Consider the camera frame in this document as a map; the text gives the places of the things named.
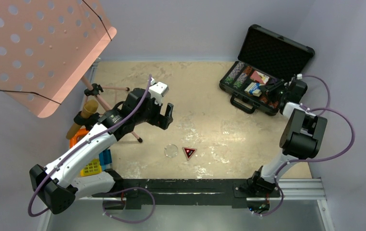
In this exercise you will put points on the orange toy piece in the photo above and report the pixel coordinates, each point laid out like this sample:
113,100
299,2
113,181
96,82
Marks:
77,137

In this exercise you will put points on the left inner chip row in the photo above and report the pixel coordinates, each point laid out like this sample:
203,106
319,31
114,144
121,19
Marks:
242,78

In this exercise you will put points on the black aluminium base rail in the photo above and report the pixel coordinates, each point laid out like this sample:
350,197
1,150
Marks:
238,193

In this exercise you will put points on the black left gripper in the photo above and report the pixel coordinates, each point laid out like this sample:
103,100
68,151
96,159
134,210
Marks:
159,120

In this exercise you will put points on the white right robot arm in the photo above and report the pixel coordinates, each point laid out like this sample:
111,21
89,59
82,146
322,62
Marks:
301,139

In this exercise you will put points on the red playing card deck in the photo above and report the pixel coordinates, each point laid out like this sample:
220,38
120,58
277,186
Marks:
259,77

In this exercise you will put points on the wooden mallet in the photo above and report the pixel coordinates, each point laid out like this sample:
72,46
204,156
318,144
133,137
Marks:
89,108

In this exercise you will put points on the black poker chip case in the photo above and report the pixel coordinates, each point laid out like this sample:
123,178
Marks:
271,54

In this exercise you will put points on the left outer chip row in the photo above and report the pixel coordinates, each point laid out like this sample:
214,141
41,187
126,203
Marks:
235,71

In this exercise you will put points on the pink music stand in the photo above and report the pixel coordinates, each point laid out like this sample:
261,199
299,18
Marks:
46,47

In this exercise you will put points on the yellow toy brick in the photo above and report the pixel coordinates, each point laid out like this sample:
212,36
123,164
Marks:
92,168

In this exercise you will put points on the clear round dealer button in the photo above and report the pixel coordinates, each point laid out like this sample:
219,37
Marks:
171,151

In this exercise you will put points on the blue toy brick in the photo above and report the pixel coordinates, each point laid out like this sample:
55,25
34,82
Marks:
105,159

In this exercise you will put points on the blue playing card deck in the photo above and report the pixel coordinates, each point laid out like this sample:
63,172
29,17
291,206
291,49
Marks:
253,89

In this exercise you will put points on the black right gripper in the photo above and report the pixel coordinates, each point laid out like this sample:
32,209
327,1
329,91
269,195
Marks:
268,95

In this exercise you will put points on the right outer chip row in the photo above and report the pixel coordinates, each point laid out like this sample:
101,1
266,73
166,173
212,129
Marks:
274,103

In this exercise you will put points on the triangular all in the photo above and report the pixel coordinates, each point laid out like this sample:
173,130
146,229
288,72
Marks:
189,152

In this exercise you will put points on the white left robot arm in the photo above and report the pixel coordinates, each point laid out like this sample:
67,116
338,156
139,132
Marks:
81,153

